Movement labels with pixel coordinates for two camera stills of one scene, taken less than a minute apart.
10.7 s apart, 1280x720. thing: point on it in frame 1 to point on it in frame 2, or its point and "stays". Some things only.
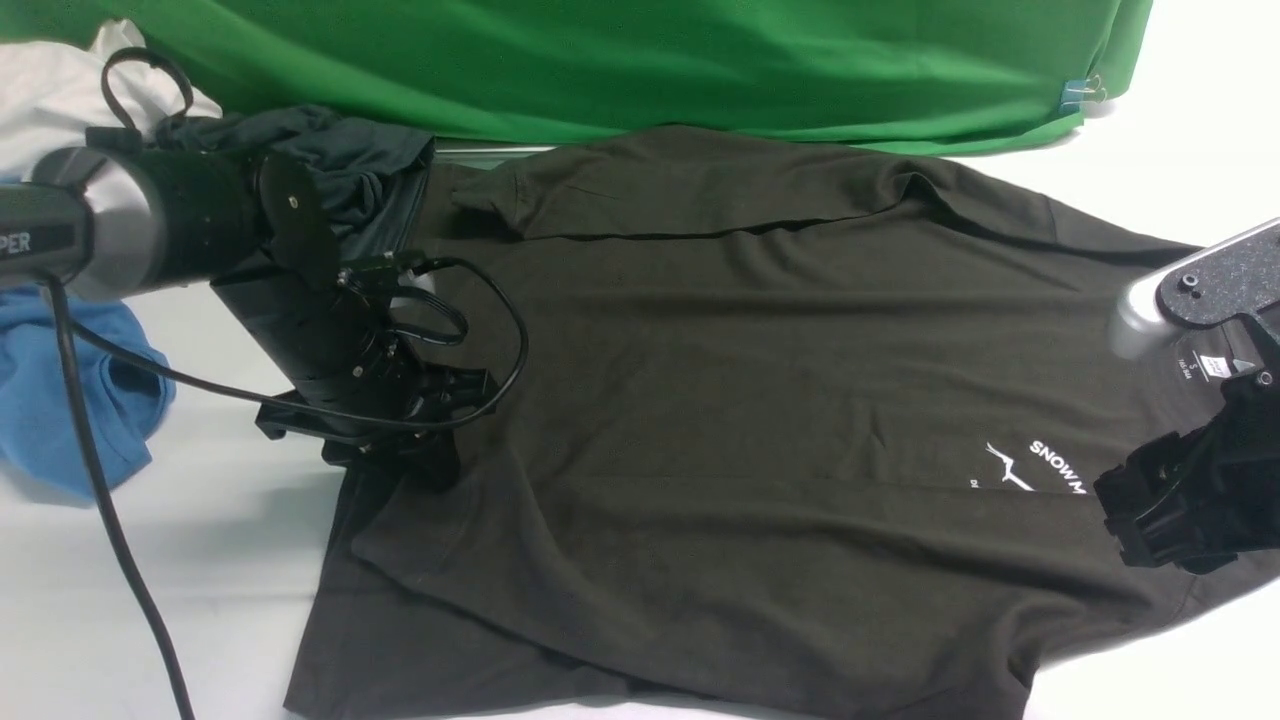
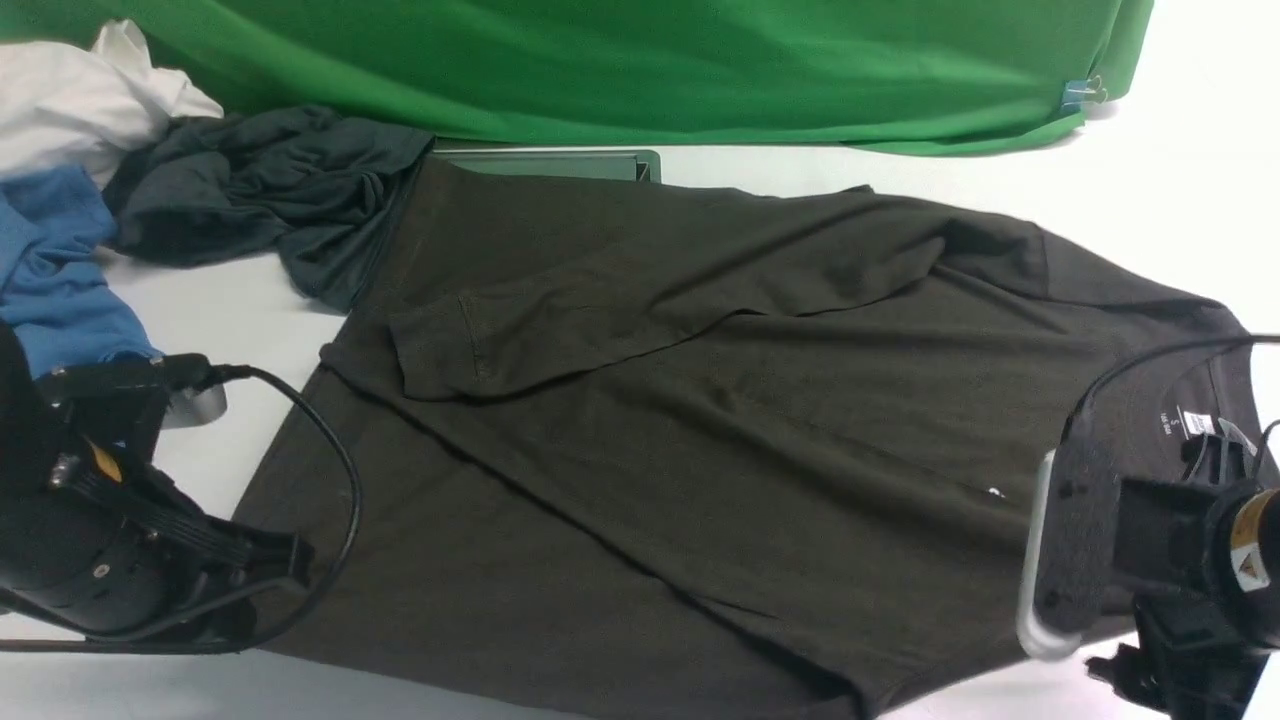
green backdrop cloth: x=927 y=76 stays
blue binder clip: x=1077 y=92 stays
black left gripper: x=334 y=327 to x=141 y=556
